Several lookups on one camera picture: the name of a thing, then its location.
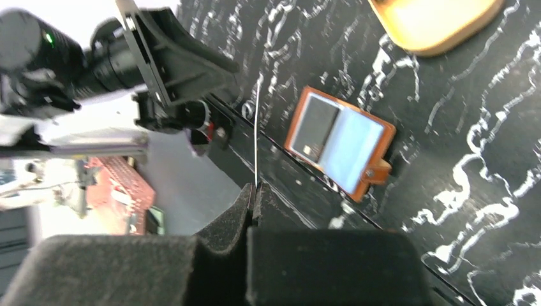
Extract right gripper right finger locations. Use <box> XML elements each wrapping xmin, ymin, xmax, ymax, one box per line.
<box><xmin>246</xmin><ymin>183</ymin><xmax>434</xmax><ymax>305</ymax></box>

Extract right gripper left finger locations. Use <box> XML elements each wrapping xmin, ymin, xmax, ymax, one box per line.
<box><xmin>1</xmin><ymin>184</ymin><xmax>255</xmax><ymax>305</ymax></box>

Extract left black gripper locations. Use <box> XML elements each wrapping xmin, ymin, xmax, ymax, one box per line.
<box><xmin>116</xmin><ymin>1</ymin><xmax>239</xmax><ymax>133</ymax></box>

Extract brown leather card holder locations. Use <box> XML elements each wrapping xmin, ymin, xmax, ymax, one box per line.
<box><xmin>284</xmin><ymin>86</ymin><xmax>396</xmax><ymax>202</ymax></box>

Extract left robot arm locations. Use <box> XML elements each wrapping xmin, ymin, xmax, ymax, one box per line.
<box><xmin>1</xmin><ymin>1</ymin><xmax>239</xmax><ymax>133</ymax></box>

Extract red perforated basket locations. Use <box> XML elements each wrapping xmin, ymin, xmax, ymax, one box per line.
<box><xmin>86</xmin><ymin>156</ymin><xmax>155</xmax><ymax>235</ymax></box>

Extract orange oval tray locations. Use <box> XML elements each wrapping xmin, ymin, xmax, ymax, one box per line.
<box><xmin>369</xmin><ymin>0</ymin><xmax>504</xmax><ymax>57</ymax></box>

